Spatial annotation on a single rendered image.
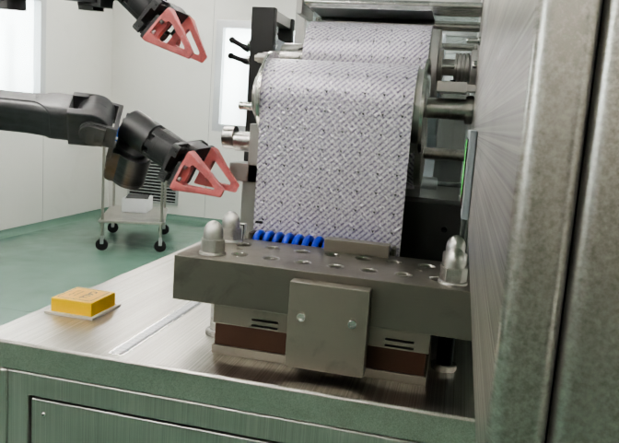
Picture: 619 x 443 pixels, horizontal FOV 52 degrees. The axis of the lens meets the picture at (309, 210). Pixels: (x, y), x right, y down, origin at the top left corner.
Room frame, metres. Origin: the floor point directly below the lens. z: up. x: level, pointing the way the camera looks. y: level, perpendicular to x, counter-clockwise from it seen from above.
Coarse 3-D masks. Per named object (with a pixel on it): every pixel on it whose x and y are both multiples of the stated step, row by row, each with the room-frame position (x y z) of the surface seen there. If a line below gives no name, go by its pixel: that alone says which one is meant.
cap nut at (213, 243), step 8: (208, 224) 0.84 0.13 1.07; (216, 224) 0.84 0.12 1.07; (208, 232) 0.84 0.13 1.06; (216, 232) 0.84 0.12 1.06; (208, 240) 0.84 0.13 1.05; (216, 240) 0.84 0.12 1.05; (224, 240) 0.85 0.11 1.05; (208, 248) 0.84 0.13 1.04; (216, 248) 0.84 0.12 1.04; (224, 248) 0.85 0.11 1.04
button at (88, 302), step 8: (80, 288) 1.00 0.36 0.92; (88, 288) 1.00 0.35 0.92; (56, 296) 0.95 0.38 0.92; (64, 296) 0.95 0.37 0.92; (72, 296) 0.95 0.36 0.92; (80, 296) 0.96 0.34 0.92; (88, 296) 0.96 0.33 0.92; (96, 296) 0.96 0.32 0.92; (104, 296) 0.97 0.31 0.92; (112, 296) 0.98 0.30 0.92; (56, 304) 0.94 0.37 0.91; (64, 304) 0.93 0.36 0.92; (72, 304) 0.93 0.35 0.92; (80, 304) 0.93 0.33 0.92; (88, 304) 0.93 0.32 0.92; (96, 304) 0.94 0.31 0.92; (104, 304) 0.96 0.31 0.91; (112, 304) 0.98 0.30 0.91; (64, 312) 0.93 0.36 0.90; (72, 312) 0.93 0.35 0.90; (80, 312) 0.93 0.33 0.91; (88, 312) 0.93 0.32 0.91; (96, 312) 0.94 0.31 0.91
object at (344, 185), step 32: (288, 160) 1.00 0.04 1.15; (320, 160) 0.99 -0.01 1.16; (352, 160) 0.97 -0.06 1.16; (384, 160) 0.96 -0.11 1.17; (256, 192) 1.01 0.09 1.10; (288, 192) 1.00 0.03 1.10; (320, 192) 0.98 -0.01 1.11; (352, 192) 0.97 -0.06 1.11; (384, 192) 0.96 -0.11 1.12; (256, 224) 1.01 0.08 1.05; (288, 224) 0.99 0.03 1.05; (320, 224) 0.98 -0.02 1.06; (352, 224) 0.97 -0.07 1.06; (384, 224) 0.96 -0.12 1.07
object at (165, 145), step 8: (160, 128) 1.03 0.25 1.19; (160, 136) 1.01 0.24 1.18; (168, 136) 1.02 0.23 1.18; (176, 136) 1.03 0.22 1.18; (152, 144) 1.01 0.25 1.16; (160, 144) 1.01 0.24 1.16; (168, 144) 1.01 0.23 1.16; (176, 144) 0.98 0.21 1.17; (184, 144) 1.00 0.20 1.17; (144, 152) 1.02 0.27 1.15; (152, 152) 1.01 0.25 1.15; (160, 152) 1.01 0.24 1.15; (168, 152) 1.00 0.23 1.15; (176, 152) 0.97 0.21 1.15; (184, 152) 1.00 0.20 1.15; (152, 160) 1.03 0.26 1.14; (160, 160) 1.01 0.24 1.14; (168, 160) 0.98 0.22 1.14; (176, 160) 1.00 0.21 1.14; (168, 168) 0.99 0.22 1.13; (160, 176) 0.98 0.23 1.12; (168, 176) 0.99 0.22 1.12
